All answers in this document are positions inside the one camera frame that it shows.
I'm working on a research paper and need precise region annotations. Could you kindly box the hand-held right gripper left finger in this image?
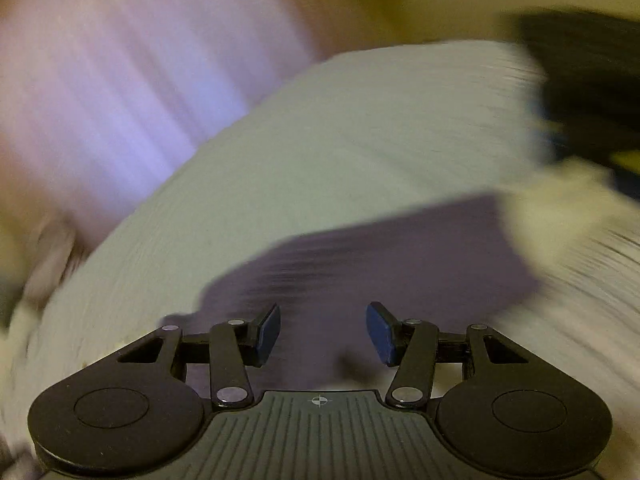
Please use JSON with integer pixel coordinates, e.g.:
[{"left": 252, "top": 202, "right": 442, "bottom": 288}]
[{"left": 116, "top": 302, "right": 282, "bottom": 408}]

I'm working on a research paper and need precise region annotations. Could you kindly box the pink curtain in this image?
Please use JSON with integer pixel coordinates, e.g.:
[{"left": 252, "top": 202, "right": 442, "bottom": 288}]
[{"left": 0, "top": 0, "right": 323, "bottom": 226}]

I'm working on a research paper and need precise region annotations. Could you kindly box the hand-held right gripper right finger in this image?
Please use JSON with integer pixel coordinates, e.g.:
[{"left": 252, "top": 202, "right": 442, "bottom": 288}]
[{"left": 366, "top": 301, "right": 531, "bottom": 408}]

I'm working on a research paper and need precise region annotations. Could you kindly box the purple and white knit sweater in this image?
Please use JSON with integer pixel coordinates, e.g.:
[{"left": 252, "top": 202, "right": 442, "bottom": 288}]
[{"left": 165, "top": 157, "right": 621, "bottom": 391}]

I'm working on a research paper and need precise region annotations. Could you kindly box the dark cloth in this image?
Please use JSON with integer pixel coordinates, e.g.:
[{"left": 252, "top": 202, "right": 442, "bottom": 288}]
[{"left": 515, "top": 7, "right": 640, "bottom": 196}]

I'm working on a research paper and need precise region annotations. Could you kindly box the bed with striped grey cover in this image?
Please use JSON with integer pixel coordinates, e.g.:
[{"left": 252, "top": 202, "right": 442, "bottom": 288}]
[{"left": 0, "top": 40, "right": 640, "bottom": 461}]

